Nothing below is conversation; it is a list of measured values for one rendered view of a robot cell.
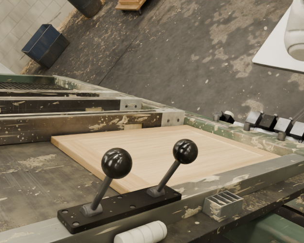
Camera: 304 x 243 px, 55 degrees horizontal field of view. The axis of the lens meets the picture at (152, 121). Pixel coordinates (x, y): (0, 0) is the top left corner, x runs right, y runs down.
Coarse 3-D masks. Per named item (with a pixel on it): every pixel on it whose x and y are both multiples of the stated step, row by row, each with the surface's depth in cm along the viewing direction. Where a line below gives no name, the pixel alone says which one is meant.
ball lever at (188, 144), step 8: (176, 144) 42; (184, 144) 42; (192, 144) 42; (176, 152) 42; (184, 152) 41; (192, 152) 41; (176, 160) 43; (184, 160) 42; (192, 160) 42; (176, 168) 45; (168, 176) 46; (160, 184) 47; (152, 192) 47; (160, 192) 48
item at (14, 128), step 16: (64, 112) 92; (80, 112) 95; (96, 112) 98; (112, 112) 102; (128, 112) 104; (144, 112) 107; (160, 112) 111; (176, 112) 117; (0, 128) 76; (16, 128) 78; (32, 128) 81; (48, 128) 84; (64, 128) 87; (80, 128) 91; (96, 128) 94; (112, 128) 99; (0, 144) 77
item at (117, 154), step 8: (112, 152) 34; (120, 152) 34; (128, 152) 36; (104, 160) 34; (112, 160) 34; (120, 160) 34; (128, 160) 34; (104, 168) 34; (112, 168) 34; (120, 168) 34; (128, 168) 34; (112, 176) 34; (120, 176) 34; (104, 184) 37; (104, 192) 38; (96, 200) 39; (80, 208) 41; (88, 208) 40; (96, 208) 40; (88, 216) 40
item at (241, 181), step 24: (240, 168) 69; (264, 168) 71; (288, 168) 75; (192, 192) 53; (216, 192) 56; (240, 192) 62; (144, 216) 45; (168, 216) 48; (0, 240) 34; (24, 240) 35; (48, 240) 35; (72, 240) 37; (96, 240) 40
